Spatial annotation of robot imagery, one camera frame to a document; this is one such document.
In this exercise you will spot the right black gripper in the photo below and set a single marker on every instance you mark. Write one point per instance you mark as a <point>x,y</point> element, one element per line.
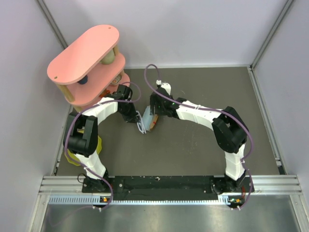
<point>153,110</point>

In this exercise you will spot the pink tiered wooden shelf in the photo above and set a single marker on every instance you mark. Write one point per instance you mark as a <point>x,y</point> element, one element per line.
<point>83,57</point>

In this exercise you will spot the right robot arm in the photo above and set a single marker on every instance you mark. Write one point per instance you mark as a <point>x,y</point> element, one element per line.
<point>229,131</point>

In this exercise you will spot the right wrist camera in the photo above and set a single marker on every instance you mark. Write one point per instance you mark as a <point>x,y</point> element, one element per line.
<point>164,85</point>

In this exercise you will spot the dark blue object on shelf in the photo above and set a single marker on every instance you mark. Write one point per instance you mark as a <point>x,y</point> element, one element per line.
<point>83,80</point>

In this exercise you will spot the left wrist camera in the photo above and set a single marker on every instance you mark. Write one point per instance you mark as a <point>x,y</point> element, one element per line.
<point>123,92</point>

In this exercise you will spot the aluminium frame rail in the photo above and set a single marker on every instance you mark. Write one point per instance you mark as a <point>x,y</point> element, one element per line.
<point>261,203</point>

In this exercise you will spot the beige ball on shelf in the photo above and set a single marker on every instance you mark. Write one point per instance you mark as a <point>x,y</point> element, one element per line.
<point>108,59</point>

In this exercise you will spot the small bowl on shelf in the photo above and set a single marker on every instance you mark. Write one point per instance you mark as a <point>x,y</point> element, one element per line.
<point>116,80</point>

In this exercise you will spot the yellow-green dotted plate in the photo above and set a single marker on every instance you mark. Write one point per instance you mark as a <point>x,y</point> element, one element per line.
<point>71,158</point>

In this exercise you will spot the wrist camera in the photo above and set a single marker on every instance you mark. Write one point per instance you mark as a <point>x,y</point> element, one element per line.
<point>123,92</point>
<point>164,85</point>

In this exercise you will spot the light blue cleaning cloth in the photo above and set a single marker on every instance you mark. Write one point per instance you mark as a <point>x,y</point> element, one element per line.
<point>147,118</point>

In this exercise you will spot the plaid glasses case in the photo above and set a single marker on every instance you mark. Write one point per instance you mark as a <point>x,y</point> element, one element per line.
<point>154,121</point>

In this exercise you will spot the white sunglasses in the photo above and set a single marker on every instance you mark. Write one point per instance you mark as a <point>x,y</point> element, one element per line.
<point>141,125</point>

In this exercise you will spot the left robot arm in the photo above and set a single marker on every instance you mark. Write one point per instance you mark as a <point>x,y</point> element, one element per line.
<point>81,134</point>

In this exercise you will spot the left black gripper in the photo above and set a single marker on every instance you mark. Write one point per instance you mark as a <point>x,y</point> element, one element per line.
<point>132,118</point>

